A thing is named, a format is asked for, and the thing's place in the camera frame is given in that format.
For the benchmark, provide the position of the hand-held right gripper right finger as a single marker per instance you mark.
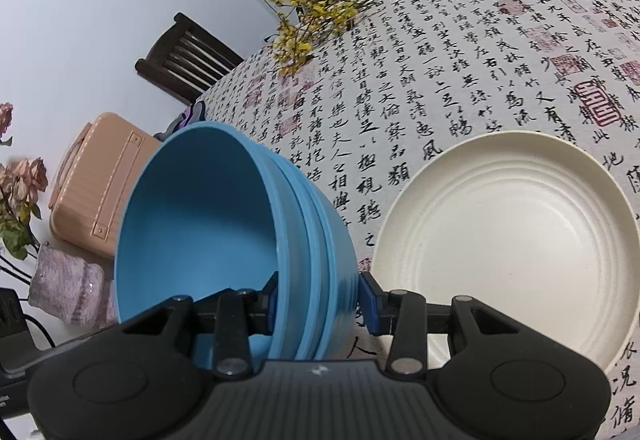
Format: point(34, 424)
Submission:
point(367, 305)

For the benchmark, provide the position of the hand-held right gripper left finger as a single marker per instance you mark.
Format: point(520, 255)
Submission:
point(271, 302)

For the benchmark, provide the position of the blue bowl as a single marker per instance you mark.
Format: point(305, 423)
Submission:
point(305, 280)
point(342, 270)
point(200, 220)

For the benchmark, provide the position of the cream ridged plate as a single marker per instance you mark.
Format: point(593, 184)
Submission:
point(500, 230)

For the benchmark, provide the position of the grey purple folded cloth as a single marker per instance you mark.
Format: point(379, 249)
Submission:
point(185, 119)

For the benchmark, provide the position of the pink knitted vase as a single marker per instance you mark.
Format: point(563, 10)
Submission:
point(65, 285)

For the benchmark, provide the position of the peach ribbed suitcase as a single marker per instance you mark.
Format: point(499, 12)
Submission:
point(95, 190)

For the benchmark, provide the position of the black ribbed device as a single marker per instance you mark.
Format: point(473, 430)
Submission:
point(10, 315)

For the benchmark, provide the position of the yellow blossom branches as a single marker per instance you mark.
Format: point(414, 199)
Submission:
point(300, 34)

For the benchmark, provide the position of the dark wooden chair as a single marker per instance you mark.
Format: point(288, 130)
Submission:
point(207, 39)

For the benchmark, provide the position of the dried pink flowers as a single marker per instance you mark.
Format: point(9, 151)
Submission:
point(30, 174)

